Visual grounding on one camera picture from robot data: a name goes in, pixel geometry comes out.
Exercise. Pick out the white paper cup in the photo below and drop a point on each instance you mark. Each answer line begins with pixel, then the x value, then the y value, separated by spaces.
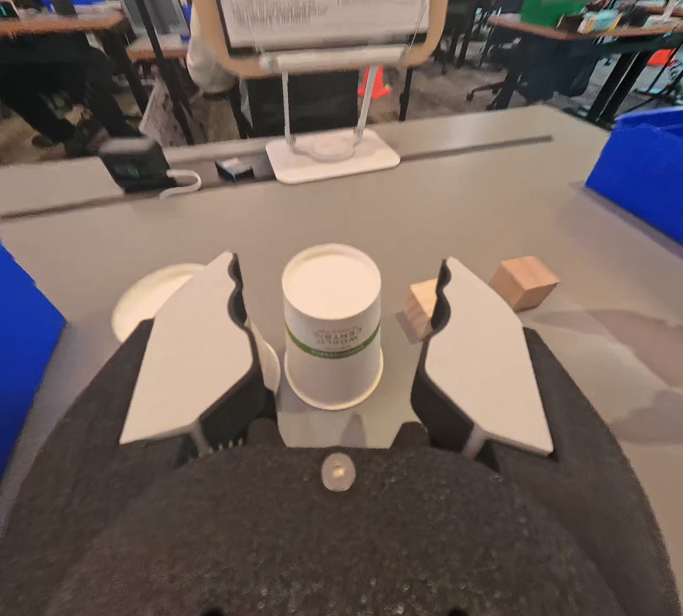
pixel 144 296
pixel 331 360

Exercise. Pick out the wooden cube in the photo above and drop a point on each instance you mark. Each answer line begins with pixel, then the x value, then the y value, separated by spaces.
pixel 525 285
pixel 419 312

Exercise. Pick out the printed white bag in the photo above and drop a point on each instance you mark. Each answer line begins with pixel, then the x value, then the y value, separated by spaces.
pixel 163 115

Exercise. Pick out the wooden office desk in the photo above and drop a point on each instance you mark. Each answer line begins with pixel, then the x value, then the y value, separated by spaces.
pixel 587 35

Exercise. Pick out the green plastic crate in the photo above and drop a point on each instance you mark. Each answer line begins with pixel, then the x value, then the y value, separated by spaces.
pixel 552 11

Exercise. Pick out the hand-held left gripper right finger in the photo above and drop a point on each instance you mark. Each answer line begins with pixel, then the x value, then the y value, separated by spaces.
pixel 480 365

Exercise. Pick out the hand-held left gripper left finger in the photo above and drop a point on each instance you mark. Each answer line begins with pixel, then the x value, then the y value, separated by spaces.
pixel 187 360

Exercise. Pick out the white document stand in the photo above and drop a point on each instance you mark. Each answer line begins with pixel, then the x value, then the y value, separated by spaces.
pixel 331 163

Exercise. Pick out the wooden table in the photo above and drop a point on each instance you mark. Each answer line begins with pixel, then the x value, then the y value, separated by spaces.
pixel 64 21

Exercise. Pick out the black charger box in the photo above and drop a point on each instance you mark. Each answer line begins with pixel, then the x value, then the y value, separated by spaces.
pixel 133 165

